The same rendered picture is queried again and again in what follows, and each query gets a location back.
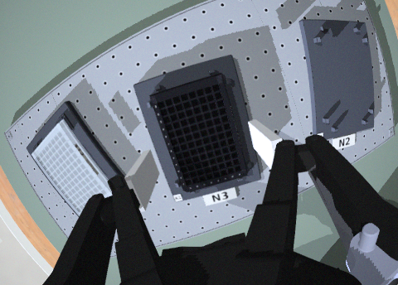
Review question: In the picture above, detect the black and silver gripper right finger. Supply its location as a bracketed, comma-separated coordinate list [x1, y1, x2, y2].
[223, 119, 398, 285]

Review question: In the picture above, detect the white well plate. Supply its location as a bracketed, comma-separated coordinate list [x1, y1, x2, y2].
[32, 119, 112, 216]

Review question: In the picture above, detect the grey perforated breadboard plate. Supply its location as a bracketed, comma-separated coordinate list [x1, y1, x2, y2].
[4, 0, 396, 248]

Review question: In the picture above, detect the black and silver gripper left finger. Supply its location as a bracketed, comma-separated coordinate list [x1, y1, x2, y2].
[42, 149, 166, 285]

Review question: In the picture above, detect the black well plate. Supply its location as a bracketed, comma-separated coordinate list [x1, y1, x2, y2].
[149, 73, 248, 192]

